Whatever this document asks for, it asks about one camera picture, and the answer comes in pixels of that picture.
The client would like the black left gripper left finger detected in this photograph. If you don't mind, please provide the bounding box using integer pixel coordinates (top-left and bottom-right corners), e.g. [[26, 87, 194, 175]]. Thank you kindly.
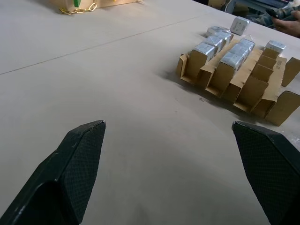
[[0, 120, 107, 225]]

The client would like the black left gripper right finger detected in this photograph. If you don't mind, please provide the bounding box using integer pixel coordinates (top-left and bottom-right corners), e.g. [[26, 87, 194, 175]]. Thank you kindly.
[[231, 121, 300, 225]]

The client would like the cardboard divider tray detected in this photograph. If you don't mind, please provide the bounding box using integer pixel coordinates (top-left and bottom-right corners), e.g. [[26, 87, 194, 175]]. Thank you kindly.
[[176, 38, 300, 128]]

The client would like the light wooden box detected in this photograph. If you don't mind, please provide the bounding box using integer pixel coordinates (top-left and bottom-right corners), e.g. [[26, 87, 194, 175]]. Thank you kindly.
[[48, 0, 145, 10]]

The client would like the brown cardboard box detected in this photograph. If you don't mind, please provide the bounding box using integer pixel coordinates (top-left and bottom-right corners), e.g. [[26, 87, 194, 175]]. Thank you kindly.
[[207, 0, 232, 11]]

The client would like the bystander's bare hand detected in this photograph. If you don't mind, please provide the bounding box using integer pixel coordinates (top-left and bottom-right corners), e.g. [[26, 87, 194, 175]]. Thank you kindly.
[[272, 10, 300, 38]]

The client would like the black smartphone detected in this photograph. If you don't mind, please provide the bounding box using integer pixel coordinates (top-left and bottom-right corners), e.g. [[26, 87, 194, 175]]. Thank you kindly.
[[264, 8, 280, 20]]

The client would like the yellow plastic chain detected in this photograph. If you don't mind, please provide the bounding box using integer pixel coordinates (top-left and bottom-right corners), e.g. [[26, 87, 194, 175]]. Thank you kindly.
[[58, 1, 98, 16]]

